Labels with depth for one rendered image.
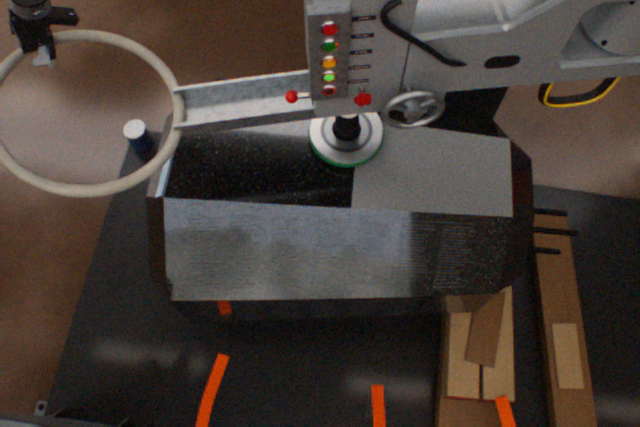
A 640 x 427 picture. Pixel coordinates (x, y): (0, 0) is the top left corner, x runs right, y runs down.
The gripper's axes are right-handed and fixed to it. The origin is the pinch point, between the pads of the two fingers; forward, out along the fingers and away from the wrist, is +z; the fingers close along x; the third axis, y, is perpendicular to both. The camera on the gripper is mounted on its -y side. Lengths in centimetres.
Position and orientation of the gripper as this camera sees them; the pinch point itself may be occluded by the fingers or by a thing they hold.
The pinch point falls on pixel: (48, 55)
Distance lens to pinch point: 169.1
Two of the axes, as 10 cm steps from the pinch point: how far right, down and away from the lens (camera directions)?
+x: 5.7, 8.0, -1.9
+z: -3.1, 4.3, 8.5
